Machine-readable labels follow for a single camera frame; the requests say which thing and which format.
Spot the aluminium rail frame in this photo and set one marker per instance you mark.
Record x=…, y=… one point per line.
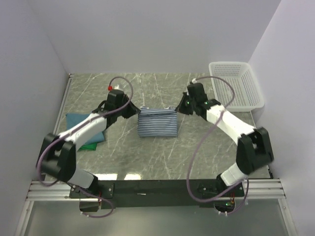
x=263, y=189

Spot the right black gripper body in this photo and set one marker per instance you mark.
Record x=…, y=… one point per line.
x=194, y=103

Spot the green tank top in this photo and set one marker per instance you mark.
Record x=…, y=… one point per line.
x=90, y=147

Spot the white plastic basket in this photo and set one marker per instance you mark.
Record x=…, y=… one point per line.
x=240, y=76

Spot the black base beam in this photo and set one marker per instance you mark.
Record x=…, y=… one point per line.
x=154, y=193

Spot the striped tank top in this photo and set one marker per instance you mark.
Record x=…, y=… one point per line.
x=157, y=123

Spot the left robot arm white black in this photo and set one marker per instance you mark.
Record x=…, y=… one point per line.
x=58, y=152

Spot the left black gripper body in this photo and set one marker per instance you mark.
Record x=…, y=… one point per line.
x=123, y=112

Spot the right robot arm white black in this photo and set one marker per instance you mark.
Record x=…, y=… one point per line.
x=254, y=149

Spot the blue tank top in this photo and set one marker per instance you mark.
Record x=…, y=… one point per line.
x=73, y=119

